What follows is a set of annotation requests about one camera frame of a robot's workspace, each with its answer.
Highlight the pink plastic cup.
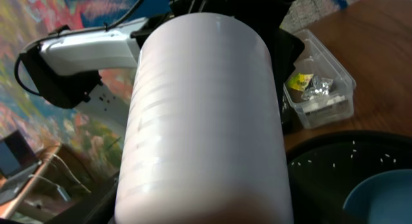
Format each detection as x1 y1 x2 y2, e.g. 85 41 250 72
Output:
115 13 294 223

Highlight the yellow foil snack wrapper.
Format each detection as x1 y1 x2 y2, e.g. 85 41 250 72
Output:
286 73 333 102

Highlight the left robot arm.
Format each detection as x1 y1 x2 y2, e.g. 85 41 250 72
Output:
14 17 149 133

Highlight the clear plastic bin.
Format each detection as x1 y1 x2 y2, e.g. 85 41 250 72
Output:
283 29 356 129

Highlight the round black serving tray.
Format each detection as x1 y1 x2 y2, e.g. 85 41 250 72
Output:
287 131 411 223

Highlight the laptop on background desk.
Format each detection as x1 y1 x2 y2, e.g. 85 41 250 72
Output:
0 130 41 205

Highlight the dark blue plate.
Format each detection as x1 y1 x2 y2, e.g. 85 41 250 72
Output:
343 169 411 224

